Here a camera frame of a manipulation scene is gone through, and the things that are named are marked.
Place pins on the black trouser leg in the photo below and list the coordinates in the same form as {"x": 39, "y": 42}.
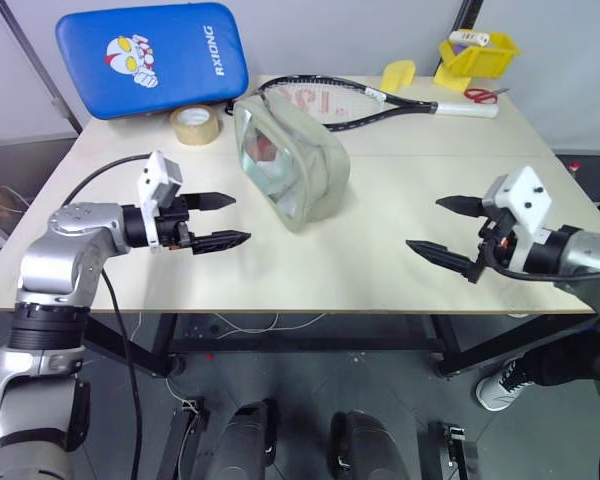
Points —
{"x": 570, "y": 362}

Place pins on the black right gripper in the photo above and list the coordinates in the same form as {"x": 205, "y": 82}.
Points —
{"x": 499, "y": 239}

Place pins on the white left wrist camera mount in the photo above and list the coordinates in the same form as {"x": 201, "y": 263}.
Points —
{"x": 156, "y": 186}

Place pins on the black badminton racket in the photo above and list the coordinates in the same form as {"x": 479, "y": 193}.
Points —
{"x": 375, "y": 102}

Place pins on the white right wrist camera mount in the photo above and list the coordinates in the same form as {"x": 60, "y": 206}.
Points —
{"x": 524, "y": 200}

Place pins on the black table frame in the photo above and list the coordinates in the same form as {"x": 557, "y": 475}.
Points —
{"x": 305, "y": 342}

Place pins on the beige transparent pouch bag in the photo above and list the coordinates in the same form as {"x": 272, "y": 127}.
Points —
{"x": 287, "y": 162}

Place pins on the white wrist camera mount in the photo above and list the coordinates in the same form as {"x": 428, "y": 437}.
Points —
{"x": 524, "y": 200}
{"x": 156, "y": 186}

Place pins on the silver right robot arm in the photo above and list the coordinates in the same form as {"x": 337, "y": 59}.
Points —
{"x": 582, "y": 265}

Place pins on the white sneaker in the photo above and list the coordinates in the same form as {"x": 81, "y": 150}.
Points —
{"x": 500, "y": 382}

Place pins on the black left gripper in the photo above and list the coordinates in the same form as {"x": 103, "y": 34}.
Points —
{"x": 174, "y": 226}

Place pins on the brown packing tape roll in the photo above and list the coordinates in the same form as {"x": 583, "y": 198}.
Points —
{"x": 195, "y": 124}

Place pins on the dark rounded robot foot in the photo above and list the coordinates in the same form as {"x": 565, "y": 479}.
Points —
{"x": 240, "y": 440}
{"x": 365, "y": 445}

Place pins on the white tube in bin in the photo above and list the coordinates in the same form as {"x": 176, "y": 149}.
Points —
{"x": 470, "y": 38}

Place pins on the blue cartoon kick pad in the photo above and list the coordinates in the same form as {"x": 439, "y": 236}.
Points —
{"x": 152, "y": 57}

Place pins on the yellow plastic bin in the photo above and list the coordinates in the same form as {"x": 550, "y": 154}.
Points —
{"x": 480, "y": 57}

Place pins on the yellow plastic scoop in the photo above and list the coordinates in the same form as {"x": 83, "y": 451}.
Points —
{"x": 397, "y": 75}

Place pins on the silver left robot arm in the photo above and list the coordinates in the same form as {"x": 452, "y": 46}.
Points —
{"x": 55, "y": 260}

